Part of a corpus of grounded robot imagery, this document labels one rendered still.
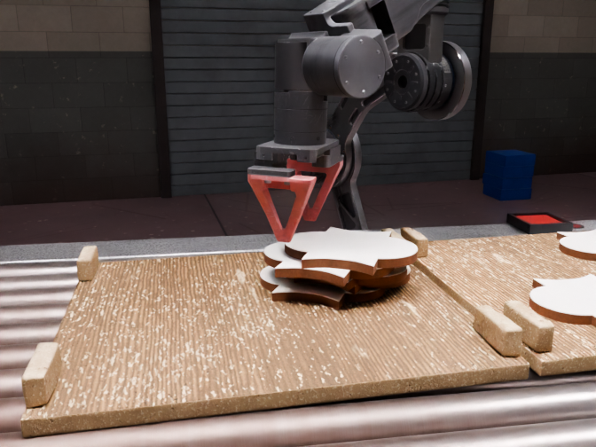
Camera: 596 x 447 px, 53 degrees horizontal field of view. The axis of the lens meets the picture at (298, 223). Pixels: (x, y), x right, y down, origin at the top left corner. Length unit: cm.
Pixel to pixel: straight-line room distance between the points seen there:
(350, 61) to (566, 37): 627
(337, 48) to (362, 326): 26
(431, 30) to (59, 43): 416
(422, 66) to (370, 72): 93
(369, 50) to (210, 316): 30
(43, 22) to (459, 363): 503
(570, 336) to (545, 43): 610
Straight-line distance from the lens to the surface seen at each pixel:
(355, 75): 56
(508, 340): 55
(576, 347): 60
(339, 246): 65
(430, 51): 152
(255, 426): 48
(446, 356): 55
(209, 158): 540
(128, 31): 532
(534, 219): 107
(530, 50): 656
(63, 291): 77
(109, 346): 58
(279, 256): 65
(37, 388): 49
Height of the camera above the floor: 119
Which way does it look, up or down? 16 degrees down
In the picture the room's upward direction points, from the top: straight up
